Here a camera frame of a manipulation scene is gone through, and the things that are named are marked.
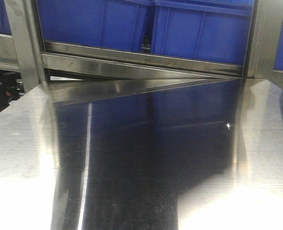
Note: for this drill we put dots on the black equipment at left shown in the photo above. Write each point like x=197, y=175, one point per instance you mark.
x=11, y=87

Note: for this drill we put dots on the blue bin on rack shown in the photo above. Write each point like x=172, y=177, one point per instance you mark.
x=215, y=31

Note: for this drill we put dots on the blue bin at left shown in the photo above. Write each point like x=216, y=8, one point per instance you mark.
x=115, y=24

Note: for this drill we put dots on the stainless steel shelf rack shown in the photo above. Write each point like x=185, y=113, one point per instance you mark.
x=37, y=60

